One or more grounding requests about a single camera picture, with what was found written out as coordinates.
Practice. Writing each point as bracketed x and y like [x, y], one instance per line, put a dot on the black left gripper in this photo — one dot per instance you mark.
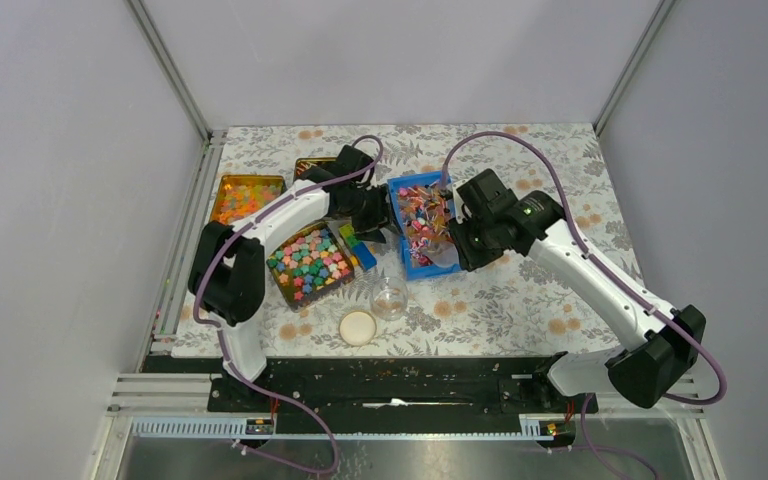
[381, 217]

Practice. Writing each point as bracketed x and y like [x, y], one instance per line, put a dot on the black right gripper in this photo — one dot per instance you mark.
[471, 259]

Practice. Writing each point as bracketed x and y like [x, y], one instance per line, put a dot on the translucent plastic scoop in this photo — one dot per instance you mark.
[439, 247]

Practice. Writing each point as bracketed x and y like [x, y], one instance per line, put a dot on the clear round glass jar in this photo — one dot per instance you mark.
[389, 299]

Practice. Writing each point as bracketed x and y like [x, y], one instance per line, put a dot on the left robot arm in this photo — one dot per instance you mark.
[229, 269]

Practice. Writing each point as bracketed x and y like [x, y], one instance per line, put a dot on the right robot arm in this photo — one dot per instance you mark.
[655, 348]

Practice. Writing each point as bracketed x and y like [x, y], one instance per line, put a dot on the tin of star candies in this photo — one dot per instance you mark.
[310, 265]

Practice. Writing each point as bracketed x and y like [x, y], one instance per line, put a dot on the gold tin orange candies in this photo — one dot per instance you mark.
[241, 195]

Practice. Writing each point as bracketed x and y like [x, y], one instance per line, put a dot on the stacked toy brick block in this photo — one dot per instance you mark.
[361, 254]

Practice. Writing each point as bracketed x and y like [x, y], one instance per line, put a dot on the blue plastic candy bin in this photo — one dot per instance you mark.
[423, 205]

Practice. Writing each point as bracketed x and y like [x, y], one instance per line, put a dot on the gold tin with lollipops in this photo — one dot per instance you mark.
[303, 164]

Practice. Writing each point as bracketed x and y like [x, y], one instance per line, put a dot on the round cream jar lid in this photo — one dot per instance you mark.
[357, 328]

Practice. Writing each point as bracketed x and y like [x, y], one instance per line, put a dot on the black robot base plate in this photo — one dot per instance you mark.
[410, 395]

